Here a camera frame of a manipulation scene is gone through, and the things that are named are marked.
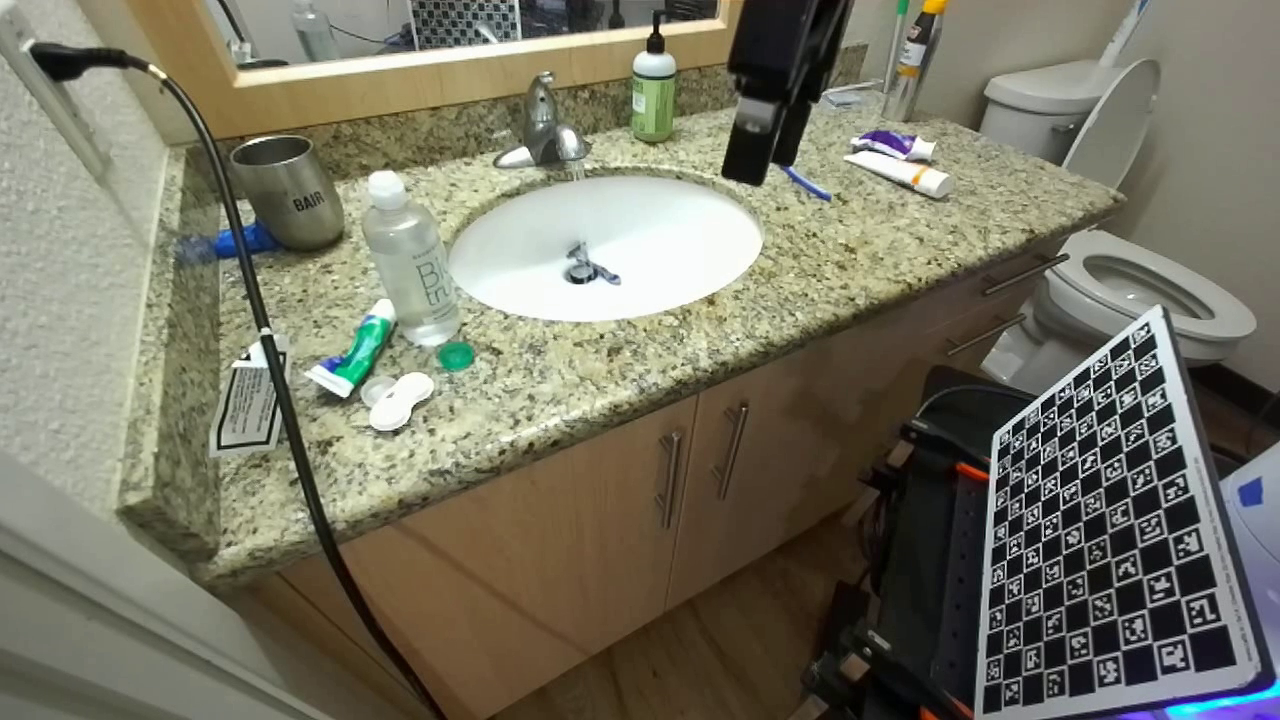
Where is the blue toothbrush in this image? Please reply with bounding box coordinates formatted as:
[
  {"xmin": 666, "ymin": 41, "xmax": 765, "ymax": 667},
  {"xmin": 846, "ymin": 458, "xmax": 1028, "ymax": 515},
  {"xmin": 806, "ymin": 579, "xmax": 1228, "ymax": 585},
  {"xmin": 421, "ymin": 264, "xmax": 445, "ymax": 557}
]
[{"xmin": 779, "ymin": 164, "xmax": 834, "ymax": 202}]

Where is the purple white tube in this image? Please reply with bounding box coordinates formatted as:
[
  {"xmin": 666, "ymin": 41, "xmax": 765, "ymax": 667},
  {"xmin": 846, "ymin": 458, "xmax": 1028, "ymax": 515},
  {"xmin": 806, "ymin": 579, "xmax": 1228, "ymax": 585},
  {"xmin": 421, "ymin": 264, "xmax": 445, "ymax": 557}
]
[{"xmin": 850, "ymin": 129, "xmax": 939, "ymax": 165}]

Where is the green soap dispenser bottle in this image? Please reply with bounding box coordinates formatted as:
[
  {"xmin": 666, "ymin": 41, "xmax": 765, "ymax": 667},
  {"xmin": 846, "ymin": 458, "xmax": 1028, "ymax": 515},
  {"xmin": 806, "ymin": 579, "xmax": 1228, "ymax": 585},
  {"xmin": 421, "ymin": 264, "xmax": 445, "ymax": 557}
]
[{"xmin": 629, "ymin": 9, "xmax": 679, "ymax": 145}]

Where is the white orange tube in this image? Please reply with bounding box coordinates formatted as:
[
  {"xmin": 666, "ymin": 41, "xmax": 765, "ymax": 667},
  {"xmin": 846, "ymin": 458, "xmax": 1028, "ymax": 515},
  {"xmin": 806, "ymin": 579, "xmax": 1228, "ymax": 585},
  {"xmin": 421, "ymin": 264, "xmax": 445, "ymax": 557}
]
[{"xmin": 842, "ymin": 149, "xmax": 955, "ymax": 200}]

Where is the white sink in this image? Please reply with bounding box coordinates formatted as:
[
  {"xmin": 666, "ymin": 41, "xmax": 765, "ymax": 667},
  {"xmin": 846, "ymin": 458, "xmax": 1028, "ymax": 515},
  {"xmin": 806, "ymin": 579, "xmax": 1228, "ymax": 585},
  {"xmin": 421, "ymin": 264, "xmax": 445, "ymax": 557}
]
[{"xmin": 446, "ymin": 174, "xmax": 765, "ymax": 324}]

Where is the spray can with yellow cap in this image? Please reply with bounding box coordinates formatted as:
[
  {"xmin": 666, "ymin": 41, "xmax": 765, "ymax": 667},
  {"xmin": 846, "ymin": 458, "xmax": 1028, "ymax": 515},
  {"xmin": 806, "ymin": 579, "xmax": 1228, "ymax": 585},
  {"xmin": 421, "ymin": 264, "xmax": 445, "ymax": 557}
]
[{"xmin": 886, "ymin": 0, "xmax": 949, "ymax": 124}]

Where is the sink drain stopper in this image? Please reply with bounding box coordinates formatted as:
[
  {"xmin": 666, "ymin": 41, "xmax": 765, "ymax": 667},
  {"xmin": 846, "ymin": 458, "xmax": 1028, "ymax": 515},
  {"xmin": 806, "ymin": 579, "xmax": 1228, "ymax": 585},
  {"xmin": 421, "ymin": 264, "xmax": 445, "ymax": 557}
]
[{"xmin": 564, "ymin": 242, "xmax": 622, "ymax": 288}]

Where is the silver tap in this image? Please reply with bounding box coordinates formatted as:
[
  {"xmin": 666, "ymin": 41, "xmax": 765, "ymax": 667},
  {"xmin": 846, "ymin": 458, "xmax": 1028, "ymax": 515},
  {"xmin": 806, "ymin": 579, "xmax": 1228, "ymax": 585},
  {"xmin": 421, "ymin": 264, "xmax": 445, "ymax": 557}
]
[{"xmin": 492, "ymin": 71, "xmax": 592, "ymax": 172}]

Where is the wooden drawer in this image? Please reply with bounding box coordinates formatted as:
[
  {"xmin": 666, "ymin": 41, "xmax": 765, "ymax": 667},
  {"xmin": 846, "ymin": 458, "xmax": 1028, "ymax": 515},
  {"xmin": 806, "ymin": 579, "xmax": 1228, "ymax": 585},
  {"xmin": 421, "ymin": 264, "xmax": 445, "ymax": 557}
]
[
  {"xmin": 885, "ymin": 238, "xmax": 1071, "ymax": 346},
  {"xmin": 880, "ymin": 296, "xmax": 1043, "ymax": 421}
]

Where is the narrow wooden cabinet door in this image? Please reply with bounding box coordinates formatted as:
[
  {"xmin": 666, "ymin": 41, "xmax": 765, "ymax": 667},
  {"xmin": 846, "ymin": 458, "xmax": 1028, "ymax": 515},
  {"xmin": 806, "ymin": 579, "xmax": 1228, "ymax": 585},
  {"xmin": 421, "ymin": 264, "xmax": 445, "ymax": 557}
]
[{"xmin": 664, "ymin": 318, "xmax": 906, "ymax": 612}]

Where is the wood framed mirror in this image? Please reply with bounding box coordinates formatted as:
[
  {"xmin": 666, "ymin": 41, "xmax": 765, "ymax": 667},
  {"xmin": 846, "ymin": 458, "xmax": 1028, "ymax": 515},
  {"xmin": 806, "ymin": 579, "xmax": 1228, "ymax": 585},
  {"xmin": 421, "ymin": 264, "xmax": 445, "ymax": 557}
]
[{"xmin": 75, "ymin": 0, "xmax": 747, "ymax": 142}]

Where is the clear solution bottle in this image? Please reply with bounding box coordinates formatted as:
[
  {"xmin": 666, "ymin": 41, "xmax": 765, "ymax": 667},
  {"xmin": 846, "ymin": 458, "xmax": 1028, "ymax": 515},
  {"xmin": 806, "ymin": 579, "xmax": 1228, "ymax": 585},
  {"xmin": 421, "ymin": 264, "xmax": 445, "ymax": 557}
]
[{"xmin": 361, "ymin": 170, "xmax": 464, "ymax": 348}]

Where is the white toilet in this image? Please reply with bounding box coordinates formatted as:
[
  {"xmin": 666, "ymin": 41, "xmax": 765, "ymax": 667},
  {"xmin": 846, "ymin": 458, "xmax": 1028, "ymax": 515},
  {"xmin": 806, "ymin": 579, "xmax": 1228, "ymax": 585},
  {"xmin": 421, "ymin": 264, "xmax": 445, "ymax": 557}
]
[{"xmin": 978, "ymin": 57, "xmax": 1259, "ymax": 397}]

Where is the white contact lens case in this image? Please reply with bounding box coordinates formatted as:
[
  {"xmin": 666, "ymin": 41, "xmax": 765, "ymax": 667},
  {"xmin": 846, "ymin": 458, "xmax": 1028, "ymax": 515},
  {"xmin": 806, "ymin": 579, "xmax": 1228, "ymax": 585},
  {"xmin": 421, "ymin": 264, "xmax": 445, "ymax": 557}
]
[{"xmin": 360, "ymin": 371, "xmax": 437, "ymax": 434}]

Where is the green white toothpaste tube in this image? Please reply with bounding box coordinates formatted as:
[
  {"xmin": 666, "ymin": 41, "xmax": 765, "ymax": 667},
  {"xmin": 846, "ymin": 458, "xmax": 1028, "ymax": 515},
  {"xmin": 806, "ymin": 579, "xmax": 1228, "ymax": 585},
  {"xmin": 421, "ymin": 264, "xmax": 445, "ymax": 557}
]
[{"xmin": 304, "ymin": 297, "xmax": 400, "ymax": 400}]

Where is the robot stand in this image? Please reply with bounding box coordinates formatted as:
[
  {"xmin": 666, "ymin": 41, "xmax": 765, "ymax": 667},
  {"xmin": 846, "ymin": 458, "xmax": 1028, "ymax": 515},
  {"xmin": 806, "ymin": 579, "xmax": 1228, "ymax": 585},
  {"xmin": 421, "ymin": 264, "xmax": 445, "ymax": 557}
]
[{"xmin": 798, "ymin": 364, "xmax": 1280, "ymax": 720}]

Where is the steel tumbler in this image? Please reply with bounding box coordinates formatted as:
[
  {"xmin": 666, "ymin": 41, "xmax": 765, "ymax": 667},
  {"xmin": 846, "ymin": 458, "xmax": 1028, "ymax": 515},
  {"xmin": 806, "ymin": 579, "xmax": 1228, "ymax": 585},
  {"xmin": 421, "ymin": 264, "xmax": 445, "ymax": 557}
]
[{"xmin": 229, "ymin": 134, "xmax": 347, "ymax": 252}]

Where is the wide wooden cabinet door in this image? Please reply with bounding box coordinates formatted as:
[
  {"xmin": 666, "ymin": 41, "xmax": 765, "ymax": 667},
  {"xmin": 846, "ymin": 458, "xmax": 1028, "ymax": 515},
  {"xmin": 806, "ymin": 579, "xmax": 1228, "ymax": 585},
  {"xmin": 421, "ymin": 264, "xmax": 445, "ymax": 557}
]
[{"xmin": 262, "ymin": 394, "xmax": 699, "ymax": 720}]

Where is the black white calibration board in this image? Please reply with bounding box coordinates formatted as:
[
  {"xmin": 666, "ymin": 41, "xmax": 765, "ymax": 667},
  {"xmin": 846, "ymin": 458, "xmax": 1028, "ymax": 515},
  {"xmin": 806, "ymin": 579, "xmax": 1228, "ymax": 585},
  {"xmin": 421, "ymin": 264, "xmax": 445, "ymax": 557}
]
[{"xmin": 974, "ymin": 305, "xmax": 1277, "ymax": 720}]

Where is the blue razor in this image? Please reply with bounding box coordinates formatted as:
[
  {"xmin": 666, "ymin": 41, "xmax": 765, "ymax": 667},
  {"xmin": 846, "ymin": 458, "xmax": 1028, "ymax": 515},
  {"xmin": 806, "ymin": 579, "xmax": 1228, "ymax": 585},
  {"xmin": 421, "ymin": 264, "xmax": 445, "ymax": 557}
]
[{"xmin": 180, "ymin": 221, "xmax": 282, "ymax": 264}]

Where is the green handled brush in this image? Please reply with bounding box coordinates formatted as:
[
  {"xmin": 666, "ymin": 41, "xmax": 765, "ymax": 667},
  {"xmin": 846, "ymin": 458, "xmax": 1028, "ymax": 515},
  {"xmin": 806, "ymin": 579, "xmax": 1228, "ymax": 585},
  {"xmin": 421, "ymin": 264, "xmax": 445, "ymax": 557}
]
[{"xmin": 880, "ymin": 0, "xmax": 912, "ymax": 97}]

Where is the silver drawer handle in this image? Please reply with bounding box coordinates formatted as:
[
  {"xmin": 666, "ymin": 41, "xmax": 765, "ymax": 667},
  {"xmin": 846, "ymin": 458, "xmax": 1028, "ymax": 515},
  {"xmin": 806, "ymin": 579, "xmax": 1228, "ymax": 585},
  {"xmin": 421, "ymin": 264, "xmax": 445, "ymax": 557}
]
[
  {"xmin": 944, "ymin": 312, "xmax": 1029, "ymax": 358},
  {"xmin": 981, "ymin": 252, "xmax": 1072, "ymax": 298}
]

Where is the silver door handle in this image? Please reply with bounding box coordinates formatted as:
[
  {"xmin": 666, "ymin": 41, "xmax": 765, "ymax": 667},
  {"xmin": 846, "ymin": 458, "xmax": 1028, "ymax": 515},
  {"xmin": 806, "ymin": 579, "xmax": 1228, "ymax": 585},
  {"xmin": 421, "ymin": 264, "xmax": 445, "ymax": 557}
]
[
  {"xmin": 654, "ymin": 429, "xmax": 687, "ymax": 532},
  {"xmin": 711, "ymin": 401, "xmax": 752, "ymax": 502}
]

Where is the black cable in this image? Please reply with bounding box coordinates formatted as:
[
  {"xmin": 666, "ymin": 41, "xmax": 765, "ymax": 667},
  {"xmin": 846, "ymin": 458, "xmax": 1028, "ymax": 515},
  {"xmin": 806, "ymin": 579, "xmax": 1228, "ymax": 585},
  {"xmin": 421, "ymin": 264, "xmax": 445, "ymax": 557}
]
[{"xmin": 30, "ymin": 42, "xmax": 447, "ymax": 720}]

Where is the white cable tag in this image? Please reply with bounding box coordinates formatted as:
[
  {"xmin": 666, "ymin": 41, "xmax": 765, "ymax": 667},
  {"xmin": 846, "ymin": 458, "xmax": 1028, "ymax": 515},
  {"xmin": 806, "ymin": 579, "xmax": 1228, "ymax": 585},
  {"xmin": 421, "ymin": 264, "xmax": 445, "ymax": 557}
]
[{"xmin": 209, "ymin": 334, "xmax": 292, "ymax": 459}]

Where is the wall socket plate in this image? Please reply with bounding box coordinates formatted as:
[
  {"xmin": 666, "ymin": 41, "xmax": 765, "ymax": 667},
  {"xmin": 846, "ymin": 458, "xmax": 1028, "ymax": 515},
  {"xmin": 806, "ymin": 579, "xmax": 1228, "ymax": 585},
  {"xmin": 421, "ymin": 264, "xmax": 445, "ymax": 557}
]
[{"xmin": 0, "ymin": 8, "xmax": 113, "ymax": 183}]

